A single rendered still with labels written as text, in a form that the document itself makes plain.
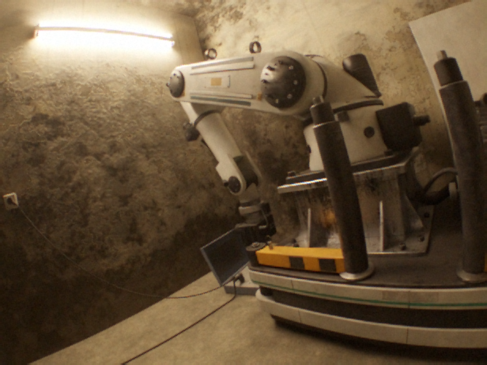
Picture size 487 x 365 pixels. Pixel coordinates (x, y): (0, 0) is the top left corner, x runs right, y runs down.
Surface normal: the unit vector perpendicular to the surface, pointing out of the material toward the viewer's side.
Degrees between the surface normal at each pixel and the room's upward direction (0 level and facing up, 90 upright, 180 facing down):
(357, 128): 90
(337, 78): 75
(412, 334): 90
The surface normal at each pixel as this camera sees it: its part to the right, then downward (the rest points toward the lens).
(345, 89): -0.73, -0.04
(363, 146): -0.33, -0.23
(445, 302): -0.72, 0.23
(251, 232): -0.52, 0.18
